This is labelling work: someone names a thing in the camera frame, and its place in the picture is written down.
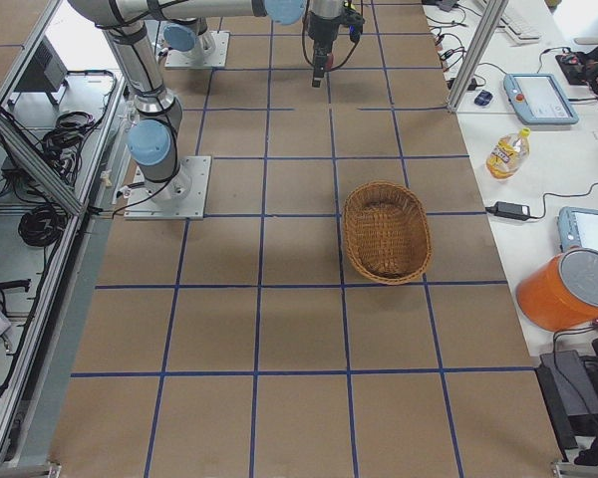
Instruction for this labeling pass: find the blue teach pendant far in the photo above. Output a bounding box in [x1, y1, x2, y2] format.
[502, 74, 579, 125]

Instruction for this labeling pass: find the blue teach pendant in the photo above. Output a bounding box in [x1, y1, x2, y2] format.
[502, 74, 579, 125]
[557, 207, 598, 251]

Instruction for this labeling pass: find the black power adapter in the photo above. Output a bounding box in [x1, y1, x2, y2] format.
[485, 201, 532, 221]

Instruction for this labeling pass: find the woven wicker basket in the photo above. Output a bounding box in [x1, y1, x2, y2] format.
[343, 180, 432, 285]

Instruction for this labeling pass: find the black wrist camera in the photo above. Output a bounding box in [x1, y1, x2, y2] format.
[343, 9, 365, 45]

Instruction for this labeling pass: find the orange bucket grey lid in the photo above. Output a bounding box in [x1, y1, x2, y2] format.
[515, 248, 598, 332]

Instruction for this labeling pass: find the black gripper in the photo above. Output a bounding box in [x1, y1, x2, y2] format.
[307, 11, 339, 88]

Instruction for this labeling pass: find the aluminium frame post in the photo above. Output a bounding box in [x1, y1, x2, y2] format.
[447, 0, 508, 113]

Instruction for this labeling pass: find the yellow oil bottle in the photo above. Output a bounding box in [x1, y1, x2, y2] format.
[485, 127, 531, 180]

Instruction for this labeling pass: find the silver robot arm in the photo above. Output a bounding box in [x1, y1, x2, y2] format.
[163, 19, 216, 65]
[71, 1, 365, 202]

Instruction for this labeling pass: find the small blue device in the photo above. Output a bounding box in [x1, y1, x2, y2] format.
[473, 90, 493, 107]

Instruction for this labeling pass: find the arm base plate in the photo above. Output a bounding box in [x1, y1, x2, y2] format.
[123, 156, 212, 220]
[163, 27, 230, 70]

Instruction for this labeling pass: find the blue teach pendant near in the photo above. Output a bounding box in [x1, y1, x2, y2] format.
[557, 207, 598, 251]

